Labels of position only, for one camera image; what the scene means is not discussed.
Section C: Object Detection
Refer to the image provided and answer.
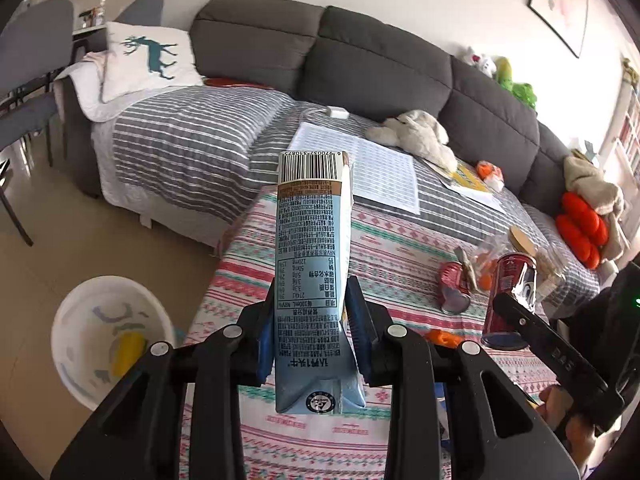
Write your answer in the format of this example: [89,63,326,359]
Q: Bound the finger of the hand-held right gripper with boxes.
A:
[494,292,626,436]

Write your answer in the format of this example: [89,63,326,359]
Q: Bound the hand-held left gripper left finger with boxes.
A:
[50,280,278,480]

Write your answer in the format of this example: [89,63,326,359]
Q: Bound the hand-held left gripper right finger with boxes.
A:
[345,275,581,480]

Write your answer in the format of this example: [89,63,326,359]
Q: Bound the orange peel piece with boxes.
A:
[427,330,463,349]

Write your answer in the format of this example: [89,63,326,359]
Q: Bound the light blue milk carton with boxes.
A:
[274,150,367,416]

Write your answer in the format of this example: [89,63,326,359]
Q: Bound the crushed red drink can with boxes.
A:
[439,262,473,315]

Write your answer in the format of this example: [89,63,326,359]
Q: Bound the white plastic waste bin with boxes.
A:
[50,276,176,411]

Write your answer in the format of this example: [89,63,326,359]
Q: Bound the person's right hand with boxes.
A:
[537,385,596,468]

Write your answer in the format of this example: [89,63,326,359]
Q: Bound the patterned pink green tablecloth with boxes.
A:
[182,185,616,480]

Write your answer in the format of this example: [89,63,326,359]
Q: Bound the clear plastic snack jar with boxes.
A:
[535,252,568,306]

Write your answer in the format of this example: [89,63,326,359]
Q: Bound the orange pumpkin cushion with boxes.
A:
[555,214,603,270]
[561,191,609,246]

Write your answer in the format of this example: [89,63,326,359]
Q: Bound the glass teapot with wooden lid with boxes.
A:
[457,226,540,296]

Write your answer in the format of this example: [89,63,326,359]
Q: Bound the large printed grid paper sheet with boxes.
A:
[287,121,421,216]

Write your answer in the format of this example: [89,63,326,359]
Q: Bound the white loose papers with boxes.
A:
[440,166,506,213]

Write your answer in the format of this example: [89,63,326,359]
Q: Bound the yellow book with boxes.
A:
[450,164,489,192]

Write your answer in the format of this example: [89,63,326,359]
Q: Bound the orange white plastic bag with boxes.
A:
[475,160,505,192]

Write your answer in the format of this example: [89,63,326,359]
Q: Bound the beige plush toy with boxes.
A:
[365,110,458,173]

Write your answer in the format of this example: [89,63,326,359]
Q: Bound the white bookshelf with books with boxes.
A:
[597,57,640,191]

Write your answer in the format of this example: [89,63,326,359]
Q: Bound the grey white striped blanket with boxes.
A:
[92,85,601,306]

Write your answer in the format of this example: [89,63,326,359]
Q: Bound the flat red mat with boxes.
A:
[204,77,273,90]

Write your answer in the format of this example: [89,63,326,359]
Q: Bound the dark grey fabric sofa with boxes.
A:
[65,0,631,271]

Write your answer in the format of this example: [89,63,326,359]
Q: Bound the yellow green plush toy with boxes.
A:
[494,56,516,92]

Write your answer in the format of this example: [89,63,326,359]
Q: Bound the white deer print pillow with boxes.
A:
[100,21,205,103]

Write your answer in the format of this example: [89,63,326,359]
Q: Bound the white plush toy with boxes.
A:
[460,46,498,78]

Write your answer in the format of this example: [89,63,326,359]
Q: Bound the white quilted throw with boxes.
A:
[54,52,131,122]

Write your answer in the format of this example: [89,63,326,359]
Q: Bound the grey chair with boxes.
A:
[0,0,76,166]
[117,0,165,28]

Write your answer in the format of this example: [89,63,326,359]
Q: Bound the dark metal chair frame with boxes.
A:
[0,160,35,247]

